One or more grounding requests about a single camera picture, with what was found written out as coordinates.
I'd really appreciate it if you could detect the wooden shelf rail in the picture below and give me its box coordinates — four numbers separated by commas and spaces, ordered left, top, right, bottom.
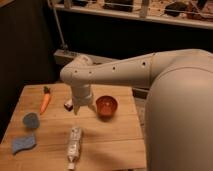
47, 0, 213, 30

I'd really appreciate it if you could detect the metal pole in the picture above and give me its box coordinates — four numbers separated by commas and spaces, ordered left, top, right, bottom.
50, 0, 68, 52

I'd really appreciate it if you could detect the small red white box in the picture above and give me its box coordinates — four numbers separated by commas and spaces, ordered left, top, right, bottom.
64, 100, 73, 111

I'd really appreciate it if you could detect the blue wavy sponge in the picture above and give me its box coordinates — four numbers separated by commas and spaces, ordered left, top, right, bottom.
11, 133, 37, 155

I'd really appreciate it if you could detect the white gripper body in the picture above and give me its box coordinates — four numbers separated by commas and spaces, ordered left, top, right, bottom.
71, 84, 93, 106

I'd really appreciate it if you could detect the orange toy carrot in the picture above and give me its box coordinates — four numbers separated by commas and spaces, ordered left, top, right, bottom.
39, 86, 51, 114

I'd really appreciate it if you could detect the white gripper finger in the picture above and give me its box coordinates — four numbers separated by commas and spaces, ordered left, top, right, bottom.
88, 104, 96, 113
73, 105, 80, 115

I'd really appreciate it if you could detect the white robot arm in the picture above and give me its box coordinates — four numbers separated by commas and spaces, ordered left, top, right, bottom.
60, 49, 213, 171

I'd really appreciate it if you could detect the red ceramic bowl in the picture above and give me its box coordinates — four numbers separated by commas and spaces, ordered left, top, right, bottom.
96, 96, 118, 117

